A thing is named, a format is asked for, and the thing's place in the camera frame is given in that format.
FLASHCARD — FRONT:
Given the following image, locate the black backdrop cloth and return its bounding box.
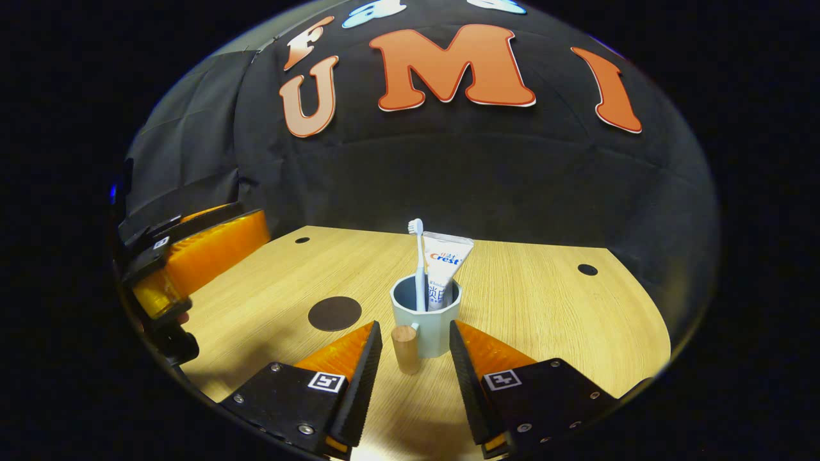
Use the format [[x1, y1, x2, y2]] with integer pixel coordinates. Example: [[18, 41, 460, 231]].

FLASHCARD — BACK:
[[122, 0, 721, 359]]

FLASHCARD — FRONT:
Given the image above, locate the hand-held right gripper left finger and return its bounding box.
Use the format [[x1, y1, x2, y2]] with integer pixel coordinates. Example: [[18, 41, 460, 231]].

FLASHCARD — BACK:
[[221, 321, 383, 460]]

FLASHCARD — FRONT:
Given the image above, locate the white toothbrush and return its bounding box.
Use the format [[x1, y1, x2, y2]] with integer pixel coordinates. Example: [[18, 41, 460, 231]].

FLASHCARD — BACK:
[[408, 218, 429, 312]]

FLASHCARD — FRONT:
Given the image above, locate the wooden desktop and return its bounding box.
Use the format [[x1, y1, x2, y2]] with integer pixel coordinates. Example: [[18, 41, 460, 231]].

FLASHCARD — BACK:
[[183, 225, 672, 461]]

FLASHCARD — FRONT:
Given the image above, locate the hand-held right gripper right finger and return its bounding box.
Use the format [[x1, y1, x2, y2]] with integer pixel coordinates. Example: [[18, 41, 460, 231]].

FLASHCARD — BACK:
[[448, 320, 619, 458]]

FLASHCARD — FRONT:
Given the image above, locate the white toothpaste tube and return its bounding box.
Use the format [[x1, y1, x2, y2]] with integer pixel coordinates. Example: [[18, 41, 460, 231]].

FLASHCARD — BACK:
[[422, 231, 475, 312]]

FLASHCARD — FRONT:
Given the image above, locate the dark brown round coaster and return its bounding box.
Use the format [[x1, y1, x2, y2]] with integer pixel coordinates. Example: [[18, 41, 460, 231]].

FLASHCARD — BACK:
[[308, 296, 363, 332]]

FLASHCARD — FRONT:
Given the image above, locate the pale green cup wooden handle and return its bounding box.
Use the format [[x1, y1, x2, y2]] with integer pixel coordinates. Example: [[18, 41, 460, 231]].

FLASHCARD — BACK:
[[389, 274, 463, 375]]

